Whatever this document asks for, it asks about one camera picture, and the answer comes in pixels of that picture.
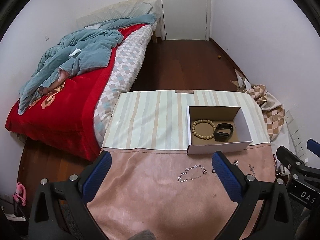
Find black smart watch band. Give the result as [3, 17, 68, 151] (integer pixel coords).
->
[213, 123, 234, 142]

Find white power strip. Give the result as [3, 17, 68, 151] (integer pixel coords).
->
[285, 111, 308, 164]

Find wooden bead bracelet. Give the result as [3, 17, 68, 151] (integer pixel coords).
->
[191, 119, 217, 140]

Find white door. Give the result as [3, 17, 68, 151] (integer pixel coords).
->
[158, 0, 212, 41]

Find white cardboard box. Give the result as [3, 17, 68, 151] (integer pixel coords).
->
[187, 106, 253, 155]

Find torn cardboard pieces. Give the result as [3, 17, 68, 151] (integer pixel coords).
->
[231, 70, 252, 92]

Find small silver earring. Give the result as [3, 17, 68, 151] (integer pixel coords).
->
[248, 164, 255, 177]

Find silver chain bracelet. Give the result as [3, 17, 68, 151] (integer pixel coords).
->
[177, 164, 208, 183]

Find checkered bed mattress cover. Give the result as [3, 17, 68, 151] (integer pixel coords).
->
[94, 22, 157, 146]

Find beige checkered cloth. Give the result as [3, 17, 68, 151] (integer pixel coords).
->
[245, 85, 285, 141]

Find teal quilted blanket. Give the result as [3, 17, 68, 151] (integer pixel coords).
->
[17, 14, 157, 115]

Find pink slipper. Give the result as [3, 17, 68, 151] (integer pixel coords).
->
[12, 182, 27, 206]

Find red bed blanket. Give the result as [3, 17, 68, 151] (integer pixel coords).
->
[5, 24, 147, 161]

